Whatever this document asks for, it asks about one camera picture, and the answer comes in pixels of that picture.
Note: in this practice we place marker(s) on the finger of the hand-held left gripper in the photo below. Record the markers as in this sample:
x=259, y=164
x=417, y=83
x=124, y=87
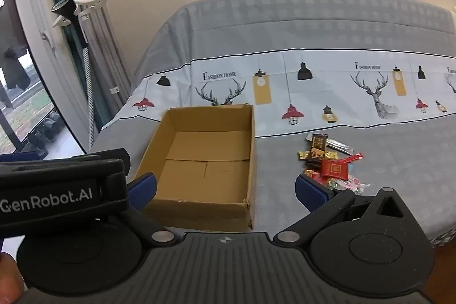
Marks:
x=115, y=192

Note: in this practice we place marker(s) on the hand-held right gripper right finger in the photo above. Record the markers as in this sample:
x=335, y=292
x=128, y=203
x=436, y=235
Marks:
x=313, y=192

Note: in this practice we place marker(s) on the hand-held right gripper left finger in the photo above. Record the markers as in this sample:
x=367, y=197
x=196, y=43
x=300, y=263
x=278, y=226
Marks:
x=143, y=189

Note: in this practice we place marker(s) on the pile of assorted snack packets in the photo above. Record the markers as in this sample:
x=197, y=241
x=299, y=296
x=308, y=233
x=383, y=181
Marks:
x=335, y=169

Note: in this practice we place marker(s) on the brown cardboard box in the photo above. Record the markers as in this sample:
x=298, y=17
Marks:
x=199, y=147

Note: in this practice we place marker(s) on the person's left hand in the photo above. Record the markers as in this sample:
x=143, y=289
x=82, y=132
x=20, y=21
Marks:
x=9, y=277

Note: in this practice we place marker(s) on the silver stick packet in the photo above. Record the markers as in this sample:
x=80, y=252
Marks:
x=338, y=146

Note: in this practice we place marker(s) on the row of dark shoes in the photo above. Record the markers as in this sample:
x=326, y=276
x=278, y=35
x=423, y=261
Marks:
x=46, y=129

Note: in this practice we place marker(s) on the white curtain clip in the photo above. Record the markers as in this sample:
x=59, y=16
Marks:
x=114, y=89

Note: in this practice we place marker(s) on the dark hanging clothes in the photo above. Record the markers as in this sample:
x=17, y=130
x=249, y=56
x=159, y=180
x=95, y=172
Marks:
x=14, y=69

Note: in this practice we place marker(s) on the white window frame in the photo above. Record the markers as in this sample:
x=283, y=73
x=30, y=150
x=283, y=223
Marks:
x=35, y=22

